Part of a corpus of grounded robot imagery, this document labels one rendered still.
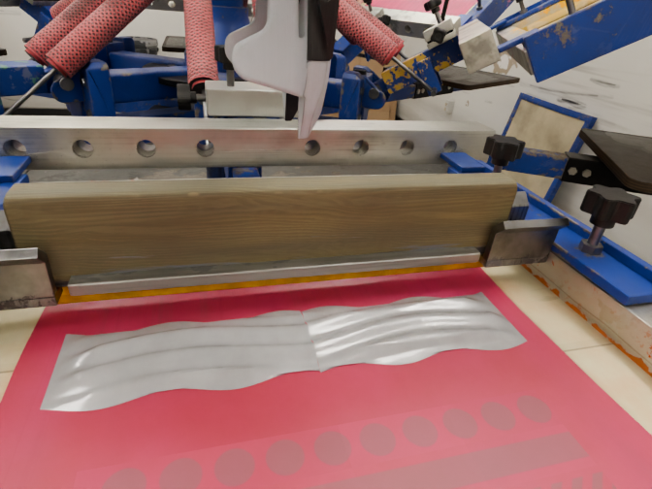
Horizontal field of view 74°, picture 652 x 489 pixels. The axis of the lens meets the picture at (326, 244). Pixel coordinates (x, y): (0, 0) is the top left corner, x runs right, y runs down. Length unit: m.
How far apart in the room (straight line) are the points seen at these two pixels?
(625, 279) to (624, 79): 2.36
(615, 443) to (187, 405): 0.28
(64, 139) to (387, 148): 0.40
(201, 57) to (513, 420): 0.68
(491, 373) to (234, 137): 0.39
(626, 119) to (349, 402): 2.52
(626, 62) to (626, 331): 2.41
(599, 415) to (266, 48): 0.33
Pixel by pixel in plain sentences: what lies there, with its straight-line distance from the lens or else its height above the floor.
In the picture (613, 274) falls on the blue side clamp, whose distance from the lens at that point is 0.46.
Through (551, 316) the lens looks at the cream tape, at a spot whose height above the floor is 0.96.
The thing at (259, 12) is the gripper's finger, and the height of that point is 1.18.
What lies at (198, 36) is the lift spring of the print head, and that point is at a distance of 0.84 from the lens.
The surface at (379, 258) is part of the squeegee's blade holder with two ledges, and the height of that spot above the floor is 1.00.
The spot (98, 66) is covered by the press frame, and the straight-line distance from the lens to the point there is 0.97.
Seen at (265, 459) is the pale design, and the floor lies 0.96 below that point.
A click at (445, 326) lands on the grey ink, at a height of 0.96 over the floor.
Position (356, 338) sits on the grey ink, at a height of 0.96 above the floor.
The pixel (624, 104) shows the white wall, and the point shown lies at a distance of 2.76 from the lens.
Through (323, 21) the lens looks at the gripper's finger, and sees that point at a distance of 0.28.
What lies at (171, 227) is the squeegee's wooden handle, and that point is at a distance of 0.35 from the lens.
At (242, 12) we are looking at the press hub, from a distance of 1.14.
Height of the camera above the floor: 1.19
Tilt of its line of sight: 30 degrees down
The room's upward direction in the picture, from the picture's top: 5 degrees clockwise
